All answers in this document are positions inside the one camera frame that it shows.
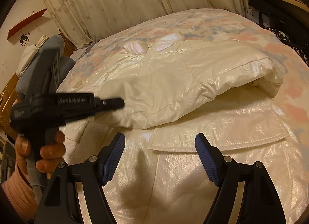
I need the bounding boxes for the person's left hand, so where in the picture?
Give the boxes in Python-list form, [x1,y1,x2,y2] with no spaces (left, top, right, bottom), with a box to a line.
[15,131,66,178]

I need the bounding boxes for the red wall shelf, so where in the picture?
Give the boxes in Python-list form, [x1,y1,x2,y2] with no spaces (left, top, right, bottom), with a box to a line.
[7,8,47,40]

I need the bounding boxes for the white printed box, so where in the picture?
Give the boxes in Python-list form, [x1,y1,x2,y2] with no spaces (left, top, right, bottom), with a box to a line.
[246,9,260,24]

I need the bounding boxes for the white folded towel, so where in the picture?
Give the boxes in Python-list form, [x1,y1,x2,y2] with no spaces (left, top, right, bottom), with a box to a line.
[16,44,38,77]

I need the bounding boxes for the cartoon face wall sticker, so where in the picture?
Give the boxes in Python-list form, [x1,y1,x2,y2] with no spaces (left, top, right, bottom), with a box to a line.
[19,32,30,46]

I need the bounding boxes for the upper blue-grey rolled blanket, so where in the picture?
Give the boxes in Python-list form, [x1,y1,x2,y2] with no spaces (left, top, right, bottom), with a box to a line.
[15,35,65,101]

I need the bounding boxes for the black white patterned fabric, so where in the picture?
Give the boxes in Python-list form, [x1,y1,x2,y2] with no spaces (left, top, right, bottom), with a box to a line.
[268,28,309,66]

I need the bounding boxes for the wooden shelf desk unit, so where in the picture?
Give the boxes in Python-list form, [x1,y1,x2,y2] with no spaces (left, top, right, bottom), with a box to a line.
[248,0,308,30]

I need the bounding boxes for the pastel cat-pattern bed blanket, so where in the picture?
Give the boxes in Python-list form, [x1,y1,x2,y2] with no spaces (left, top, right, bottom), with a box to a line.
[58,9,308,148]

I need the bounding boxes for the pink sleeve forearm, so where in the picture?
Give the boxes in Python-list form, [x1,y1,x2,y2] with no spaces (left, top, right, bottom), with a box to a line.
[2,164,38,223]

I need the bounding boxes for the white shiny puffer jacket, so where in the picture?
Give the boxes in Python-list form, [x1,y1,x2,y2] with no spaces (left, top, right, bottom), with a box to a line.
[59,33,308,223]

